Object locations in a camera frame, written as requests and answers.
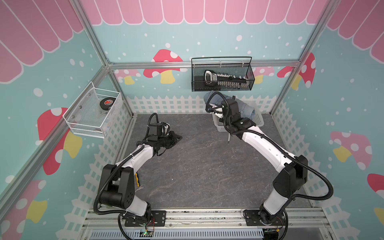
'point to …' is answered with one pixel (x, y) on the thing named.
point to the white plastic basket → (258, 119)
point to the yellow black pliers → (137, 179)
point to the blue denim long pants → (245, 110)
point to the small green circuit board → (146, 234)
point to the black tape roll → (106, 103)
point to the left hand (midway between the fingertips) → (182, 139)
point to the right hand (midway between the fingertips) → (229, 104)
